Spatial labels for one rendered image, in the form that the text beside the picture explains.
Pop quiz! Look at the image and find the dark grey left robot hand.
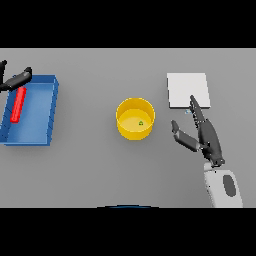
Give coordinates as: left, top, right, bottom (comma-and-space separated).
0, 59, 34, 94

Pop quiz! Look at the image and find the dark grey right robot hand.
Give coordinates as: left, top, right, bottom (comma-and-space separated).
170, 95, 226, 168

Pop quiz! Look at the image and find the red beaker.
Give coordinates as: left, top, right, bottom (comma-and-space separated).
9, 86, 27, 124

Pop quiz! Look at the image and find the pale square scale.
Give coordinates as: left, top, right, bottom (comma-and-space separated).
166, 72, 212, 110

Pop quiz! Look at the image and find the yellow bowl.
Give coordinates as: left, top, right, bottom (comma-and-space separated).
115, 97, 156, 141

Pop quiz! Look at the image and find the blue tray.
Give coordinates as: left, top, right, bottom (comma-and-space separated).
0, 74, 60, 147

